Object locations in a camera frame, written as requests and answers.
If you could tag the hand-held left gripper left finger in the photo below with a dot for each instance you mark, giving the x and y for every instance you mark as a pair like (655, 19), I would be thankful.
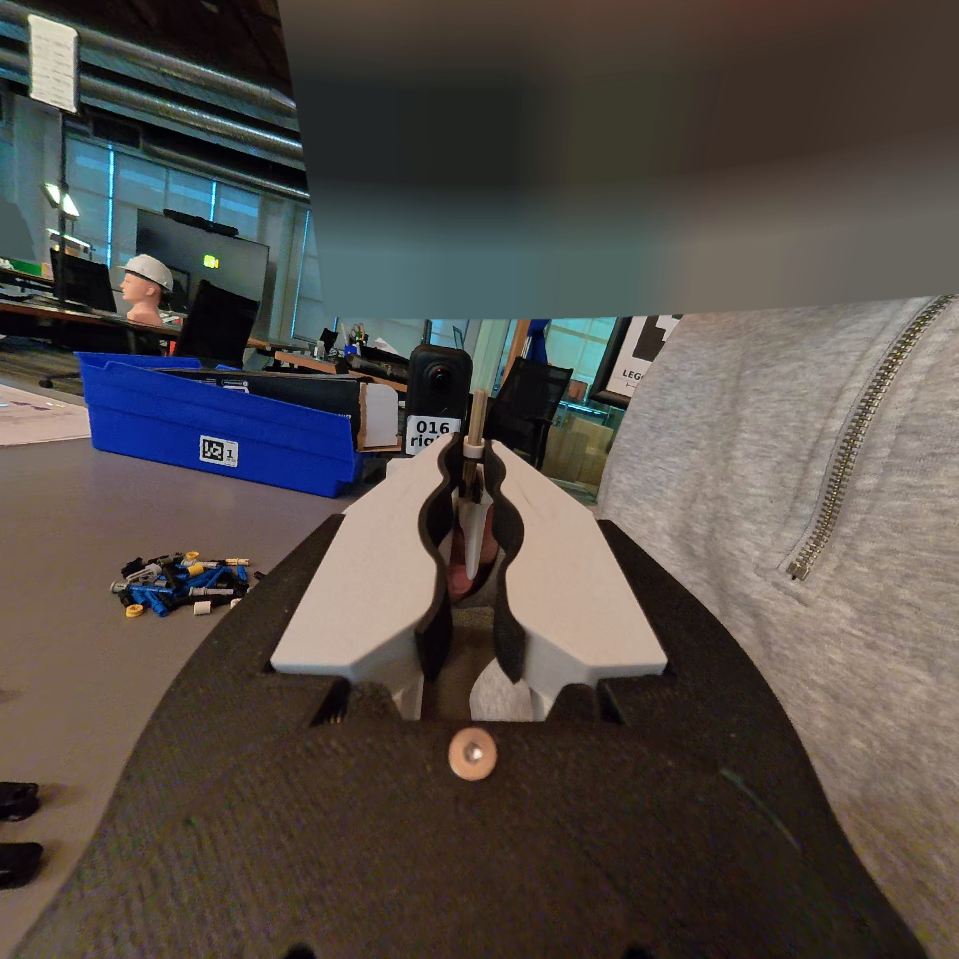
(359, 599)

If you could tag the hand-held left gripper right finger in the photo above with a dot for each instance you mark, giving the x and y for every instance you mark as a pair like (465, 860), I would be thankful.
(584, 599)

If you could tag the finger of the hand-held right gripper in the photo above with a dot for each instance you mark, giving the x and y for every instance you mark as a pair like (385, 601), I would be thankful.
(473, 536)

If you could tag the brown lego axle assembly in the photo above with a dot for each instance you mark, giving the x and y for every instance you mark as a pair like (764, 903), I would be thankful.
(476, 427)

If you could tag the pile of lego pins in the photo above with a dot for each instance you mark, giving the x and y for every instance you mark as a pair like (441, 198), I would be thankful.
(180, 584)

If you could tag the black mesh chair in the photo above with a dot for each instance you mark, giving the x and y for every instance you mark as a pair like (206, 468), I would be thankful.
(532, 404)
(217, 326)

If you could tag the black cardboard box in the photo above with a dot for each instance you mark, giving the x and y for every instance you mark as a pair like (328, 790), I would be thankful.
(300, 389)

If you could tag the person's grey zip sweatshirt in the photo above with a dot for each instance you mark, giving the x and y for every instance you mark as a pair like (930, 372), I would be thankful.
(749, 599)

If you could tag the framed black white poster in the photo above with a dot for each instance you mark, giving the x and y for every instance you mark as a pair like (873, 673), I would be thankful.
(637, 359)

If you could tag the blue storage bin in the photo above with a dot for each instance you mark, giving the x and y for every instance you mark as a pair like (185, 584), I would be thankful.
(210, 427)

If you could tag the large black monitor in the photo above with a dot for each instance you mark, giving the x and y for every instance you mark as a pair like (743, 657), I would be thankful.
(225, 255)

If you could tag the mannequin head with hard hat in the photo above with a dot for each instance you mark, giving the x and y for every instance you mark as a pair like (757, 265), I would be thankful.
(146, 288)

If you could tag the printed paper sheet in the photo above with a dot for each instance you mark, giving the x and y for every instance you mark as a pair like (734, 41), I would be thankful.
(37, 419)

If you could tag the black plastic piece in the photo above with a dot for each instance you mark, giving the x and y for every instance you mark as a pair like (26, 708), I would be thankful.
(16, 800)
(19, 863)

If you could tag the white sign on pole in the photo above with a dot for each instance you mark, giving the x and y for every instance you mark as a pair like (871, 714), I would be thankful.
(52, 64)

